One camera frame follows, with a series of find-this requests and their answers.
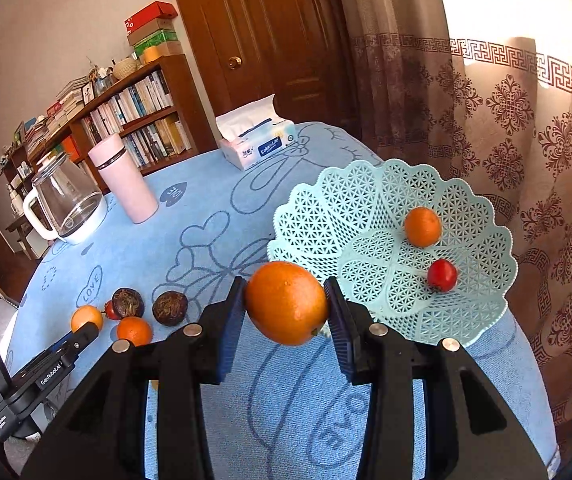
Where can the brown box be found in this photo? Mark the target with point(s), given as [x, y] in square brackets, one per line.
[152, 30]

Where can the small red tomato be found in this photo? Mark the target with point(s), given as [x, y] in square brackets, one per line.
[441, 275]
[112, 311]

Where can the plain cardboard box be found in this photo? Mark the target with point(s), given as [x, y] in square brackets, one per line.
[170, 49]

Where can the brown wooden door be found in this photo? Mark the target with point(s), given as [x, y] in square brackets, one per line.
[266, 25]

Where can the teal plastic lattice basket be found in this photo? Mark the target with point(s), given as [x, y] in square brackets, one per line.
[381, 260]

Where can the woven straw basket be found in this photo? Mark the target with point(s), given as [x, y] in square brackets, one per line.
[125, 67]

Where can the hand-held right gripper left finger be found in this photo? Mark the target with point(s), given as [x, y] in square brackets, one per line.
[233, 332]

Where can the dark wooden stool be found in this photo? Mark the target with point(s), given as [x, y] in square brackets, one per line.
[21, 232]

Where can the yellow cylinder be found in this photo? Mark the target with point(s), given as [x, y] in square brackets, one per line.
[152, 54]

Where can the row of upright books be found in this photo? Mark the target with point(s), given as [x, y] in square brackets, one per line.
[136, 100]
[161, 140]

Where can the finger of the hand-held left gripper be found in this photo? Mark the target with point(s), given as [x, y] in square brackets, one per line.
[82, 336]

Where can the blue printed tablecloth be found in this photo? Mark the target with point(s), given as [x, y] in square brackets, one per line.
[141, 260]

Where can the small orange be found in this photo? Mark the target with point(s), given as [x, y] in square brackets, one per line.
[422, 226]
[134, 331]
[86, 316]

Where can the green box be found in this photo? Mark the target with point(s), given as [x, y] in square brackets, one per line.
[158, 39]

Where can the patterned beige curtain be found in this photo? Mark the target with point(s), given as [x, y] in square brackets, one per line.
[541, 160]

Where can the wooden bookshelf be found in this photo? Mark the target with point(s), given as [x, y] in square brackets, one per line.
[183, 90]

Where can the pile of flat books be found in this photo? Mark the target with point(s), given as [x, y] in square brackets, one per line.
[63, 105]

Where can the soft tissue pack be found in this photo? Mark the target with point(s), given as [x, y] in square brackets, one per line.
[258, 142]

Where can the red box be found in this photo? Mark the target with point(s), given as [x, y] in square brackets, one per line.
[148, 16]

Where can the large orange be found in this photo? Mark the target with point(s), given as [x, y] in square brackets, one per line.
[286, 302]

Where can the brass door knob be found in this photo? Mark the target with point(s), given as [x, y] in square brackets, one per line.
[236, 62]

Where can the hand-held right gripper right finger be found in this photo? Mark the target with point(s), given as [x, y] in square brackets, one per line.
[339, 332]

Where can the dark purple passion fruit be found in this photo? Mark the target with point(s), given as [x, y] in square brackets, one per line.
[170, 308]
[127, 301]

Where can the pink thermos bottle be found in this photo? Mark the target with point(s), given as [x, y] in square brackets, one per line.
[123, 180]

